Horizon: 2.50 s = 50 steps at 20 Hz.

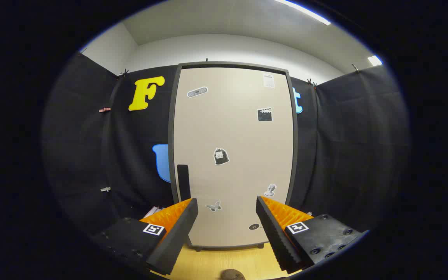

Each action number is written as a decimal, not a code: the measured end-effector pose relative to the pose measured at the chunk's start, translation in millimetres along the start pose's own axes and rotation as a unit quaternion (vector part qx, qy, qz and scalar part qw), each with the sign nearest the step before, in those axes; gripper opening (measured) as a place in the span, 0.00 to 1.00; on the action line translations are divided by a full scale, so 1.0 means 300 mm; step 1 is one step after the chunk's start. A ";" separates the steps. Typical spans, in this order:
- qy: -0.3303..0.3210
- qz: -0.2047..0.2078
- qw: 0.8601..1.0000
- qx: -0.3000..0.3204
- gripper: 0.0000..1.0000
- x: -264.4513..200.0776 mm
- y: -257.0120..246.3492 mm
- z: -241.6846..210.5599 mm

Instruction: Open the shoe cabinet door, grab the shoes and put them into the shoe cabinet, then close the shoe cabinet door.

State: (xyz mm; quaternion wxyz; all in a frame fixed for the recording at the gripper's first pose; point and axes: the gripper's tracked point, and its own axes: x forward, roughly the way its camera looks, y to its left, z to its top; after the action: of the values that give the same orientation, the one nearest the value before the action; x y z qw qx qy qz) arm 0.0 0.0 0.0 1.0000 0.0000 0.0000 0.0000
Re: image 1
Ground black backdrop cloth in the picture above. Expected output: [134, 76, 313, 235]
[41, 52, 409, 238]

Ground black door handle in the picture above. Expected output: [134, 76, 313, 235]
[177, 164, 191, 201]

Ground grey shoe cabinet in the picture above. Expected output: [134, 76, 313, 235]
[168, 61, 298, 252]

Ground long ceiling light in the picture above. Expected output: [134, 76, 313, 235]
[275, 0, 331, 26]

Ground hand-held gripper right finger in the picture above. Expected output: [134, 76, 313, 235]
[256, 196, 368, 275]

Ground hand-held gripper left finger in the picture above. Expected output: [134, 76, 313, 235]
[91, 198, 199, 276]

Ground brown fuzzy shoe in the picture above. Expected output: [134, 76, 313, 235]
[220, 269, 246, 280]

